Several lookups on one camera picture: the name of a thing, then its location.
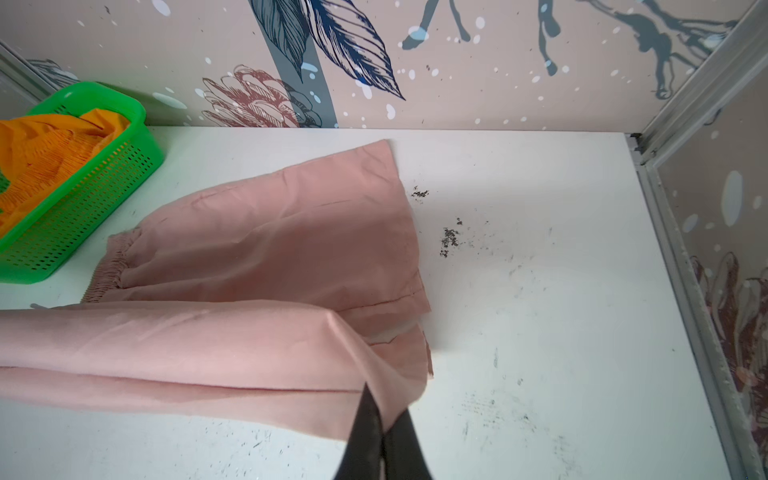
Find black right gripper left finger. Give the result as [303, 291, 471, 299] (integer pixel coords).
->
[334, 385, 383, 480]

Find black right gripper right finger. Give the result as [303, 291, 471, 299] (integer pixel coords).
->
[383, 410, 433, 480]

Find pink shorts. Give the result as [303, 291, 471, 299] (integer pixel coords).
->
[1, 140, 432, 440]

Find orange shorts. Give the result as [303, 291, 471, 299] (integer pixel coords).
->
[1, 109, 130, 235]

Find green plastic basket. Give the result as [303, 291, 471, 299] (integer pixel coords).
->
[1, 82, 164, 284]

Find aluminium corner frame post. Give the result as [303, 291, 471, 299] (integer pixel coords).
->
[636, 1, 767, 479]

